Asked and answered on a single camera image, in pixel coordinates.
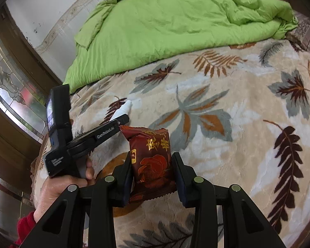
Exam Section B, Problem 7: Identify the dark red snack packet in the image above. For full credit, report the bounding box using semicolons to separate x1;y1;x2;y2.
119;125;176;204

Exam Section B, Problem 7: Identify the green quilt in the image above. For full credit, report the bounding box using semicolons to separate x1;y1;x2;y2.
64;0;299;95

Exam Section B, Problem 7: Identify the patterned glass door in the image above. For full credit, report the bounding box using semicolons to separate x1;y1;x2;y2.
0;22;51;145

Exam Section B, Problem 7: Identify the small white bottle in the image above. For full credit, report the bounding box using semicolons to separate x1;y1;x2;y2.
109;99;133;122

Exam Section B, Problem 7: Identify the person's left forearm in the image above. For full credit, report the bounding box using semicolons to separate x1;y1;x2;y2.
14;211;42;248

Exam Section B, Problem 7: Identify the leaf printed blanket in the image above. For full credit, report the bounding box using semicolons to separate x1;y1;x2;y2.
31;37;310;248

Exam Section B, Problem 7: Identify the person's left hand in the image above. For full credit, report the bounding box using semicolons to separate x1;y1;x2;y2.
33;157;96;224

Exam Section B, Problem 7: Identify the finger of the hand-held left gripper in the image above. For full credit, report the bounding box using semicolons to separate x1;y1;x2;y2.
89;114;130;149

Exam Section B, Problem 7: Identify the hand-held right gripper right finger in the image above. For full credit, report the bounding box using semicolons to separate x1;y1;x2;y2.
171;152;287;248

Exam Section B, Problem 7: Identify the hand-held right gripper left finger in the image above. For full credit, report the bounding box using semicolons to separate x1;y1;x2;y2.
20;157;135;248

